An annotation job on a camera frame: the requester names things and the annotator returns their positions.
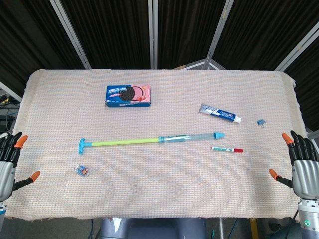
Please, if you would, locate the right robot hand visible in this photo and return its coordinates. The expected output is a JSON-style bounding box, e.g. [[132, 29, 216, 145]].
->
[[268, 130, 319, 200]]

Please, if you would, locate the folding screen with metal frame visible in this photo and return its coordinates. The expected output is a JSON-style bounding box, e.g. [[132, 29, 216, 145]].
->
[[0, 0, 319, 130]]

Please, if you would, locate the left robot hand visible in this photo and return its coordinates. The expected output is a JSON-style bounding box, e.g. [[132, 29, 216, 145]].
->
[[0, 131, 41, 201]]

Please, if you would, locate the transparent blue syringe barrel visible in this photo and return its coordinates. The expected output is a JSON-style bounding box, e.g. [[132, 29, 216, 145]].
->
[[158, 132, 226, 144]]

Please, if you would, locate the blue Oreo cookie box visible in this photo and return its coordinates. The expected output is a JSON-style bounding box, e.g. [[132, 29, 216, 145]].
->
[[104, 84, 153, 108]]

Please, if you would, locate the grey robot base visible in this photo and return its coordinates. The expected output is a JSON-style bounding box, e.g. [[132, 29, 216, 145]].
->
[[99, 218, 207, 239]]

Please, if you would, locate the white blue toothpaste tube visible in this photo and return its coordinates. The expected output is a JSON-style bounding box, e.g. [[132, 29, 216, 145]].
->
[[198, 103, 242, 124]]

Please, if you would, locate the long green blue pump toy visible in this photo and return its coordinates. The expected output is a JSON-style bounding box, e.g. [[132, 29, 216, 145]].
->
[[79, 139, 160, 156]]

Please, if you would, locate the small wrapped candy packet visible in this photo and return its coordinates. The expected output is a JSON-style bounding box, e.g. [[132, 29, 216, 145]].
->
[[74, 165, 90, 177]]

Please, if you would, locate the beige woven tablecloth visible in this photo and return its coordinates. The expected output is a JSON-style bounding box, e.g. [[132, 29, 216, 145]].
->
[[4, 68, 310, 221]]

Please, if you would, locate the red capped marker pen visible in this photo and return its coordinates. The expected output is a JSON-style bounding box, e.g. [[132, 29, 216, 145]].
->
[[210, 146, 245, 154]]

